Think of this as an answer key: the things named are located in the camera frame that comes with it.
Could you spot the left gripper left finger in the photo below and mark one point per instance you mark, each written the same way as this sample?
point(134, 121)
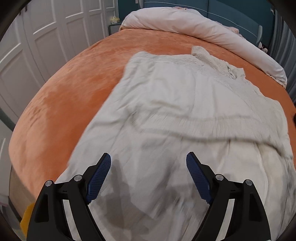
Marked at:
point(48, 220)

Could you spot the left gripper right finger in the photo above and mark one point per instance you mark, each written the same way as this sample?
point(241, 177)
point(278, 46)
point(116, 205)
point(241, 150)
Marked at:
point(248, 219)

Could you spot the white padded jacket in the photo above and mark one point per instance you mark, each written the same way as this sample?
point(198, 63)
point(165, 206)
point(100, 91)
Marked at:
point(163, 108)

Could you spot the orange bed blanket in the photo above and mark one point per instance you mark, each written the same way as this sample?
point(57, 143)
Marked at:
point(52, 123)

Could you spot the grey-blue curtain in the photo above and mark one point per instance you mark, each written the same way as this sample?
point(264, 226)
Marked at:
point(282, 50)

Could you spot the white panelled wardrobe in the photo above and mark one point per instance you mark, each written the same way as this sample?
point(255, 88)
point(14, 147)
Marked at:
point(41, 39)

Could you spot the teal upholstered headboard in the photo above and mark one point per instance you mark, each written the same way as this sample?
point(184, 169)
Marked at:
point(253, 19)

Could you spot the dark bedside table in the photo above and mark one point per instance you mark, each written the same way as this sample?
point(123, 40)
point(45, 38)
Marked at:
point(114, 28)

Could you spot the white folded duvet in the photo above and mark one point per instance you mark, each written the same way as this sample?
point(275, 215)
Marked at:
point(190, 22)

